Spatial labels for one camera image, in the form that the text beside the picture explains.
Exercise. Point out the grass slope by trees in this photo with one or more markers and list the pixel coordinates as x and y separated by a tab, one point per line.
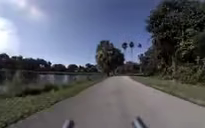
186	90

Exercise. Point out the dense wood of trees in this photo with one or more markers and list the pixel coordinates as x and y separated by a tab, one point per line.
183	40

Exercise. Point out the waterside reeds and bushes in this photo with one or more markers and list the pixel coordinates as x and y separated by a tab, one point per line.
30	89

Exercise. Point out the robot's own part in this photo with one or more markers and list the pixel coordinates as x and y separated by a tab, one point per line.
68	124
138	123

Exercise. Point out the grass verge by water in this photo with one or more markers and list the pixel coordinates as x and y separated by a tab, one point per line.
26	105

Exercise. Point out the grey asphalt path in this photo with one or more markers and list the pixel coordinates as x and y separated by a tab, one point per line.
118	103

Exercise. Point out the tall palm trees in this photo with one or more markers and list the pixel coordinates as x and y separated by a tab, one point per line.
131	50

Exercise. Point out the lone dark green tree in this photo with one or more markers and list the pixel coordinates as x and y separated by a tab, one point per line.
108	58

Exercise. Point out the distant row of trees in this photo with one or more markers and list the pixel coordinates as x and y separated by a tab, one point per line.
30	63

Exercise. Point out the pond water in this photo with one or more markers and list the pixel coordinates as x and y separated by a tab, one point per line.
53	79

